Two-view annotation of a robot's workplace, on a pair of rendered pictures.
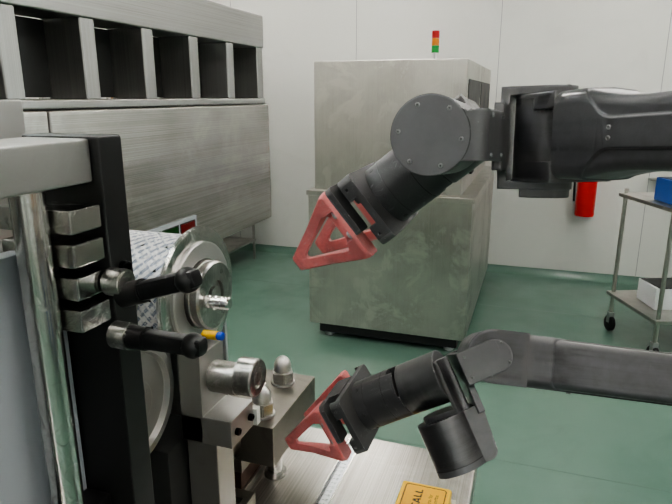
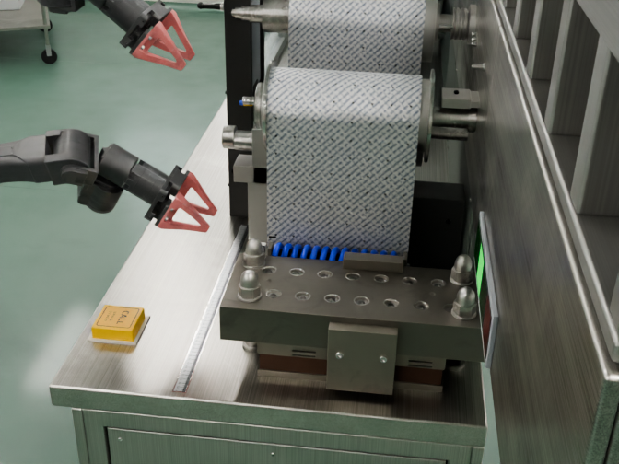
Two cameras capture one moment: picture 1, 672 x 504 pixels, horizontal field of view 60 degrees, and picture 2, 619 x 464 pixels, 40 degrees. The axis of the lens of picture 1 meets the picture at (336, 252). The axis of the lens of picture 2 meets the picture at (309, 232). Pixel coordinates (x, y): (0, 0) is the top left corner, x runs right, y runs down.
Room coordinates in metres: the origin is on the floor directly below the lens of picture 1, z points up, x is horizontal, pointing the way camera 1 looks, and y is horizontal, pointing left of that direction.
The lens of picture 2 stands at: (1.89, -0.06, 1.73)
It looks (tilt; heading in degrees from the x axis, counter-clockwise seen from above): 29 degrees down; 168
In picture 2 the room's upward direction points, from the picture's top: 1 degrees clockwise
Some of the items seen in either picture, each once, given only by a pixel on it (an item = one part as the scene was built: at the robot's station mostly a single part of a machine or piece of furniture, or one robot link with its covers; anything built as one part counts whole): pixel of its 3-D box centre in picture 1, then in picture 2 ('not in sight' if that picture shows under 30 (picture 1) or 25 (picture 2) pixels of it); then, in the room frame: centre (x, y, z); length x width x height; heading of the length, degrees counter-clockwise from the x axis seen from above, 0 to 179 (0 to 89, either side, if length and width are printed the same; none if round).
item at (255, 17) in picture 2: not in sight; (248, 13); (0.35, 0.15, 1.33); 0.06 x 0.03 x 0.03; 71
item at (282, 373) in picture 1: (282, 369); (249, 283); (0.83, 0.08, 1.05); 0.04 x 0.04 x 0.04
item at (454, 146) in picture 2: not in sight; (453, 61); (-0.29, 0.83, 1.02); 2.24 x 0.04 x 0.24; 161
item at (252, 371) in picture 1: (249, 376); (229, 136); (0.55, 0.09, 1.18); 0.04 x 0.02 x 0.04; 161
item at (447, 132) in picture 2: not in sight; (446, 133); (0.59, 0.46, 1.17); 0.08 x 0.02 x 0.02; 71
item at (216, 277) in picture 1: (208, 294); (263, 106); (0.61, 0.14, 1.25); 0.07 x 0.02 x 0.07; 161
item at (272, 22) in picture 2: not in sight; (280, 15); (0.37, 0.21, 1.33); 0.06 x 0.06 x 0.06; 71
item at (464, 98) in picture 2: not in sight; (460, 97); (0.71, 0.44, 1.28); 0.06 x 0.05 x 0.02; 71
